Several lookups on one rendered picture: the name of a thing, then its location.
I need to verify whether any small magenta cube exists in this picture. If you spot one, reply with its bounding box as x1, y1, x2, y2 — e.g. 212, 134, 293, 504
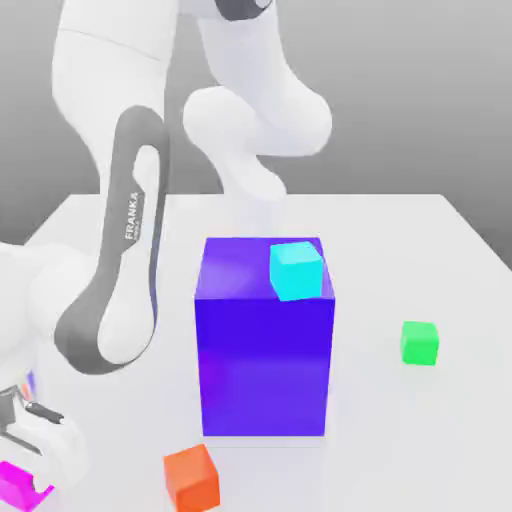
0, 459, 56, 512

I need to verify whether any small green cube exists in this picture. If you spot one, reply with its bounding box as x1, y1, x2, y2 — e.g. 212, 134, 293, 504
399, 320, 440, 367

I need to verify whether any small orange cube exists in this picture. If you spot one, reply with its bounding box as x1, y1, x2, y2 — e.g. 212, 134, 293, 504
162, 443, 222, 512

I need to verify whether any small cyan cube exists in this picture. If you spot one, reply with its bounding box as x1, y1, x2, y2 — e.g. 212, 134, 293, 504
269, 240, 324, 303

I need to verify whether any large purple box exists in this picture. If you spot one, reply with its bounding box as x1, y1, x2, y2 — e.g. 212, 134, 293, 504
193, 236, 336, 438

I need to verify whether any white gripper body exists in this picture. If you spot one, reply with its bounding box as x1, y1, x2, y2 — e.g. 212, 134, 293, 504
0, 416, 88, 497

